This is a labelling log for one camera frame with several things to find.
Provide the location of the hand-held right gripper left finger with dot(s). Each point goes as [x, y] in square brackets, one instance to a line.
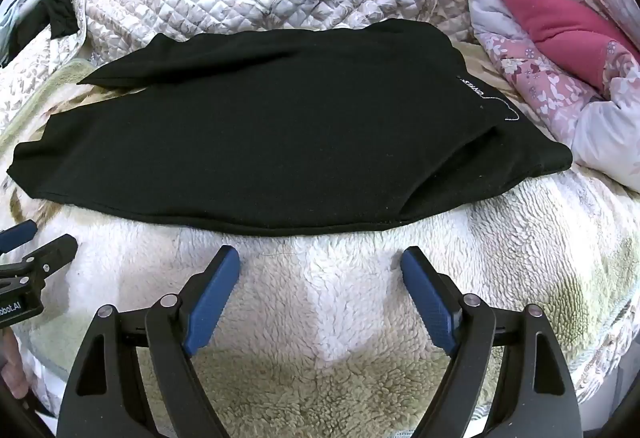
[214, 300]

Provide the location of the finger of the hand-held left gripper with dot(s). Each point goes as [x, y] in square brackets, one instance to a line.
[17, 234]
[55, 252]

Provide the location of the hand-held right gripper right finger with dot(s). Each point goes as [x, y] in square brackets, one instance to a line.
[429, 300]

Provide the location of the black pants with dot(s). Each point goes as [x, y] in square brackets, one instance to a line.
[280, 132]

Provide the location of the person's left hand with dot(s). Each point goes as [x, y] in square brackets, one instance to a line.
[11, 363]

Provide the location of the white green fleece blanket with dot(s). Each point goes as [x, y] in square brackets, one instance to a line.
[310, 283]

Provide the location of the pale grey-blue cloth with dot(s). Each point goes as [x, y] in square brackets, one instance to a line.
[12, 17]

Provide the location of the black clothes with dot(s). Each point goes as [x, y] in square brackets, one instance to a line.
[57, 12]

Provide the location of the pink floral duvet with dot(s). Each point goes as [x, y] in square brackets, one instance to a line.
[550, 82]

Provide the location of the pink pillow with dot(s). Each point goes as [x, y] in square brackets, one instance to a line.
[560, 25]

